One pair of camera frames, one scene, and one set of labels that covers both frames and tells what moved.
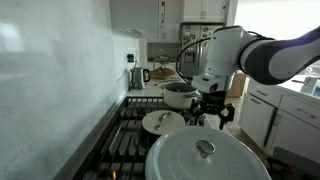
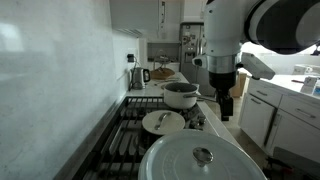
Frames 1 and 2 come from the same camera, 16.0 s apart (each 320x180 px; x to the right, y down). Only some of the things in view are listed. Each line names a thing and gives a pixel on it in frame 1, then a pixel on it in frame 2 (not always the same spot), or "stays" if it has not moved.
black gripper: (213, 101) → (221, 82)
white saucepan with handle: (179, 95) stays
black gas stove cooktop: (121, 152) stays
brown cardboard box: (237, 86) stays
